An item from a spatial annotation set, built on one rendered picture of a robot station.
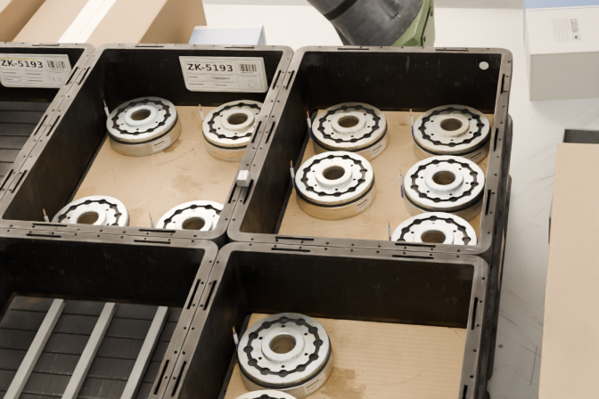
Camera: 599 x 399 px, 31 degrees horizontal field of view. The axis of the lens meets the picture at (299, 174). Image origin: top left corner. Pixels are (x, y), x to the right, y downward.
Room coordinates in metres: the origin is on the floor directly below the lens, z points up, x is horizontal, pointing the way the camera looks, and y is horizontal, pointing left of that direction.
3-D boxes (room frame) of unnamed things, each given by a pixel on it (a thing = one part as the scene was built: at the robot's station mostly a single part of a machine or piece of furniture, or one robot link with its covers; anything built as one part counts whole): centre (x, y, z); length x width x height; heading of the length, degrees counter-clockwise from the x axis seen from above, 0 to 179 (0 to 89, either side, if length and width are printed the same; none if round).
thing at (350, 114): (1.19, -0.08, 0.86); 0.05 x 0.05 x 0.01
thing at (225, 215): (1.16, 0.18, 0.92); 0.40 x 0.30 x 0.02; 162
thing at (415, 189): (1.04, -0.18, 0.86); 0.10 x 0.10 x 0.01
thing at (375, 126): (1.19, -0.08, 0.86); 0.10 x 0.10 x 0.01
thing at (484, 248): (1.07, -0.11, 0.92); 0.40 x 0.30 x 0.02; 162
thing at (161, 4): (1.64, 0.28, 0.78); 0.30 x 0.22 x 0.16; 159
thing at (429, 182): (1.04, -0.18, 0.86); 0.05 x 0.05 x 0.01
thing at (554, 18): (1.47, -0.46, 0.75); 0.20 x 0.12 x 0.09; 168
